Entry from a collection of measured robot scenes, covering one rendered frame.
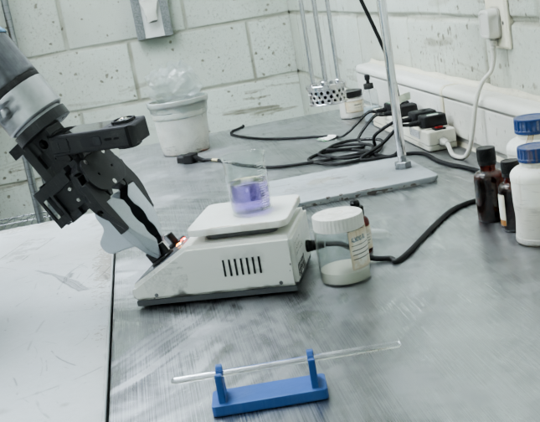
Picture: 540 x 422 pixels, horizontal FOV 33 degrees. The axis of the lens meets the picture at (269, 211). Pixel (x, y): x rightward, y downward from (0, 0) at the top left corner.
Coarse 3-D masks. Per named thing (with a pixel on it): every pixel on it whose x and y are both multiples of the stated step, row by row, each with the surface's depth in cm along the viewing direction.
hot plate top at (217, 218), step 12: (216, 204) 116; (228, 204) 115; (276, 204) 111; (288, 204) 110; (204, 216) 111; (216, 216) 110; (228, 216) 109; (252, 216) 107; (264, 216) 106; (276, 216) 105; (288, 216) 105; (192, 228) 107; (204, 228) 106; (216, 228) 105; (228, 228) 105; (240, 228) 105; (252, 228) 104; (264, 228) 104
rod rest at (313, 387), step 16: (224, 384) 80; (256, 384) 81; (272, 384) 80; (288, 384) 80; (304, 384) 79; (320, 384) 79; (224, 400) 78; (240, 400) 78; (256, 400) 78; (272, 400) 78; (288, 400) 78; (304, 400) 78
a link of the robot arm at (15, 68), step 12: (0, 36) 106; (0, 48) 105; (12, 48) 106; (0, 60) 105; (12, 60) 106; (24, 60) 107; (0, 72) 105; (12, 72) 105; (24, 72) 106; (36, 72) 108; (0, 84) 105; (12, 84) 105; (0, 96) 105
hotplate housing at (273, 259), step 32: (288, 224) 108; (192, 256) 106; (224, 256) 105; (256, 256) 105; (288, 256) 104; (160, 288) 108; (192, 288) 107; (224, 288) 106; (256, 288) 106; (288, 288) 105
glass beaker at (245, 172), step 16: (256, 144) 109; (224, 160) 109; (240, 160) 105; (256, 160) 106; (224, 176) 108; (240, 176) 106; (256, 176) 106; (240, 192) 106; (256, 192) 107; (240, 208) 107; (256, 208) 107; (272, 208) 109
